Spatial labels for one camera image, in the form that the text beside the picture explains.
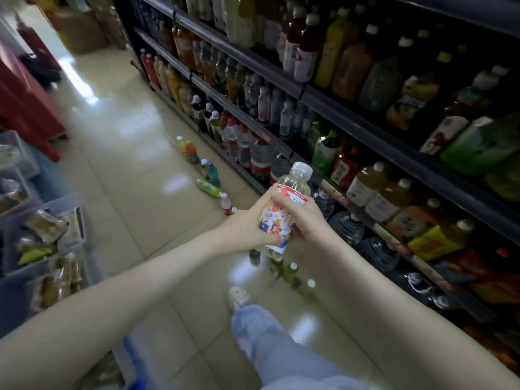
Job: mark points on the red fire extinguisher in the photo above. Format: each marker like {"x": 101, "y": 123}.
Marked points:
{"x": 41, "y": 69}

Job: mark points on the dark blue bottle white cap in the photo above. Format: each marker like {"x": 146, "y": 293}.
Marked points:
{"x": 309, "y": 286}

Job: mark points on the pale tea bottle colourful label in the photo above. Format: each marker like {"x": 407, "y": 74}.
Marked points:
{"x": 296, "y": 178}

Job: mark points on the brown cardboard box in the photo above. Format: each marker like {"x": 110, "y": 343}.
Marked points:
{"x": 104, "y": 16}
{"x": 77, "y": 28}

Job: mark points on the row of red yellow bottles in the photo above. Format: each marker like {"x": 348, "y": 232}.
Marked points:
{"x": 162, "y": 77}

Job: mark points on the person's right forearm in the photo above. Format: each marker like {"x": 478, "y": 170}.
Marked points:
{"x": 406, "y": 321}

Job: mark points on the person's left forearm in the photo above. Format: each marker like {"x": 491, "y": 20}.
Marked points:
{"x": 97, "y": 321}

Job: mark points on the amber bottle white cap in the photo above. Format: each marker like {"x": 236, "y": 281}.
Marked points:
{"x": 291, "y": 273}

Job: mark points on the dark grey store shelving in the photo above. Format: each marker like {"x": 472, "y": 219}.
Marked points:
{"x": 382, "y": 146}

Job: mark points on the person's left hand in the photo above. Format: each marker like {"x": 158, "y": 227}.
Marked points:
{"x": 244, "y": 227}

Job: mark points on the orange bottle yellow cap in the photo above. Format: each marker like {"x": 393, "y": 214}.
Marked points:
{"x": 187, "y": 150}

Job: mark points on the row of dark beverage bottles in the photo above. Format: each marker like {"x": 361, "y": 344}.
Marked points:
{"x": 236, "y": 85}

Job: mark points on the dark bottle yellow cap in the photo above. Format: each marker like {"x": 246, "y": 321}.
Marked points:
{"x": 254, "y": 256}

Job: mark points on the person's right hand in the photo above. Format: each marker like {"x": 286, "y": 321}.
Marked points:
{"x": 313, "y": 223}

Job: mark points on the row of large water jugs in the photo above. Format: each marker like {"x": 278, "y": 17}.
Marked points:
{"x": 353, "y": 227}

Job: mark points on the teal bottle blue cap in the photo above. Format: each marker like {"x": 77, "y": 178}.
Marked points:
{"x": 211, "y": 173}

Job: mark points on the person's blue jeans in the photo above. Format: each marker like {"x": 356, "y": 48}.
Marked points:
{"x": 276, "y": 353}

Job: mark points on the person's white left shoe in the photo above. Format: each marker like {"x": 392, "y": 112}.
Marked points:
{"x": 238, "y": 298}

